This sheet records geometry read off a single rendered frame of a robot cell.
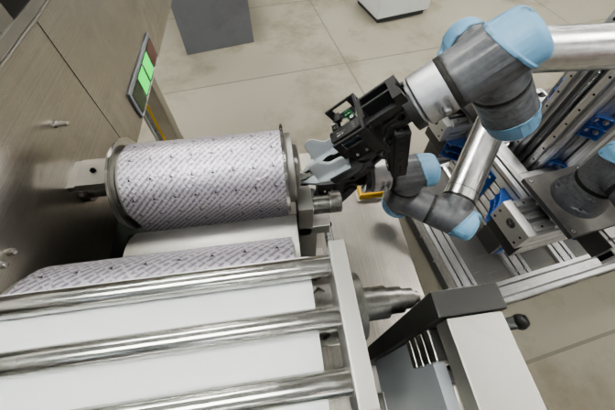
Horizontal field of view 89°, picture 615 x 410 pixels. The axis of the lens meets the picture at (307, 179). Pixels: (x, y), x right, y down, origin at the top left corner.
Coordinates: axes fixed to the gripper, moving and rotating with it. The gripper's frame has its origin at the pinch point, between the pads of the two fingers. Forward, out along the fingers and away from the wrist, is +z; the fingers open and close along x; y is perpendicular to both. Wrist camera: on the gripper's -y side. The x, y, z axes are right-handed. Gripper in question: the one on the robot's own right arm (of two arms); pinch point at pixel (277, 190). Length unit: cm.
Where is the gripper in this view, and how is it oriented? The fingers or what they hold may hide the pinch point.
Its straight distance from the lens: 69.1
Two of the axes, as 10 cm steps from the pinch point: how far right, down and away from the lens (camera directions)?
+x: 1.3, 8.1, -5.7
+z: -9.9, 1.1, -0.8
